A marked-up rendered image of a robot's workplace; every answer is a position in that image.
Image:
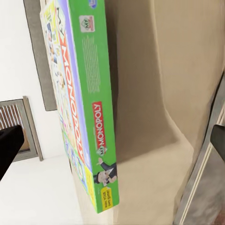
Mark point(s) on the bed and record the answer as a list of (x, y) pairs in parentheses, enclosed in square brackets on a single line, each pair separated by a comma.
[(167, 71)]

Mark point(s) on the fixed window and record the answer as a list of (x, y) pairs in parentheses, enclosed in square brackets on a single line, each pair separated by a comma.
[(18, 112)]

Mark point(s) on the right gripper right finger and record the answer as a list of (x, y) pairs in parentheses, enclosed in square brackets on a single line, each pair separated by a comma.
[(217, 138)]

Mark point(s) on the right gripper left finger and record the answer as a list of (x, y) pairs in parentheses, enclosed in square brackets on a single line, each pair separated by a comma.
[(11, 140)]

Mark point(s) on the board game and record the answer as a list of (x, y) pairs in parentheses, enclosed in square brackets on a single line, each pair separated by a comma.
[(75, 35)]

